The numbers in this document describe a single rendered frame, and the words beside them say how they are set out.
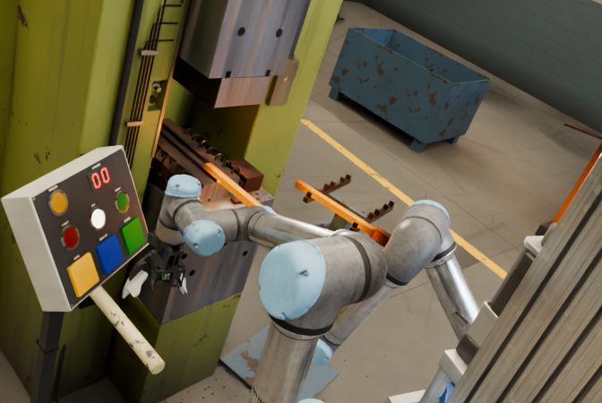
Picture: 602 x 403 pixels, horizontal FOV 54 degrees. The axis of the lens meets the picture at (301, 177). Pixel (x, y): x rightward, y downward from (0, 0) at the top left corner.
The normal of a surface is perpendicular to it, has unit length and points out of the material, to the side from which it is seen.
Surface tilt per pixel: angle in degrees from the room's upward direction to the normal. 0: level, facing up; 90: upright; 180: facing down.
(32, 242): 90
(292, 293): 83
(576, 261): 90
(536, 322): 90
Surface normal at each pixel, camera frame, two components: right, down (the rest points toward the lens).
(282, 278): -0.75, -0.07
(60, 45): -0.66, 0.15
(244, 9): 0.68, 0.53
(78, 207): 0.93, -0.06
